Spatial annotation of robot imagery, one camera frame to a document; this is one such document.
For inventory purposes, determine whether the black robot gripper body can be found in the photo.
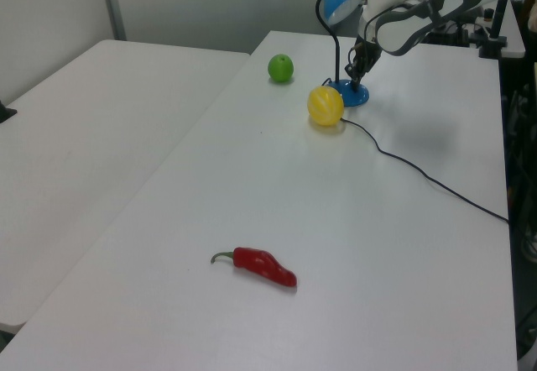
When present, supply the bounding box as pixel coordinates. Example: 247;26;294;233
351;37;383;79

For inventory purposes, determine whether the yellow striped toy fruit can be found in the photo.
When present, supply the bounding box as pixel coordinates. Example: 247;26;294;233
307;86;346;128

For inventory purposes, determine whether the green toy apple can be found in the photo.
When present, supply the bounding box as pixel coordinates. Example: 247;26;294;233
267;54;295;84

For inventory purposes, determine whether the black equipment base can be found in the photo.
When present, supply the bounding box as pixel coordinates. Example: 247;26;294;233
421;17;472;47

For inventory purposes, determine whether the black pole with clamp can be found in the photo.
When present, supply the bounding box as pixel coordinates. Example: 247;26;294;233
478;0;518;60

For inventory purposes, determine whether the red toy chili pepper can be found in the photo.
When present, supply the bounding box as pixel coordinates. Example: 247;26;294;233
210;246;298;290

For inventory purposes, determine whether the black table clamp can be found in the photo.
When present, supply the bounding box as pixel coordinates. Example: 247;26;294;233
0;99;18;125

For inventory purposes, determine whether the black lamp power cable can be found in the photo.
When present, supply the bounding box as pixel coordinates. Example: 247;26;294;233
321;77;510;224

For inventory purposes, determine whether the grey partition post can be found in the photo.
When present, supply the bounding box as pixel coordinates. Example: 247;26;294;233
97;0;128;42

